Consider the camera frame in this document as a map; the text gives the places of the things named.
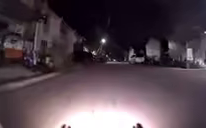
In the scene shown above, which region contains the street lamp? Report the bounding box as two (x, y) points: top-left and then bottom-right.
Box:
(98, 37), (109, 58)

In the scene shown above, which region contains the grey asphalt road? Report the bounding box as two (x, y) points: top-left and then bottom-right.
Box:
(0, 61), (206, 128)

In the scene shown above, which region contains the white vehicle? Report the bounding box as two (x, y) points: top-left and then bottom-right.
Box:
(128, 53), (146, 65)

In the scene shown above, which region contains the pale building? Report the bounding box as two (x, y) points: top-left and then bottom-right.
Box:
(0, 0), (79, 66)

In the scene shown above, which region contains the robot's own part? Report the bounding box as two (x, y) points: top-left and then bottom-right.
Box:
(60, 123), (72, 128)
(132, 122), (144, 128)

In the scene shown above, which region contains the row of houses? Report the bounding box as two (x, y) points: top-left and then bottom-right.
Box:
(144, 31), (206, 68)

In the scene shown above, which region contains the pale kerb strip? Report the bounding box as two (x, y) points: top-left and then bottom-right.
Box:
(0, 71), (61, 94)

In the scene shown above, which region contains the orange and white barrier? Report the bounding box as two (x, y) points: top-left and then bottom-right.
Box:
(2, 34), (25, 62)

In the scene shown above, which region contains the grey pavement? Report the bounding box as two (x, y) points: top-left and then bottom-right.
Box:
(0, 63), (45, 86)

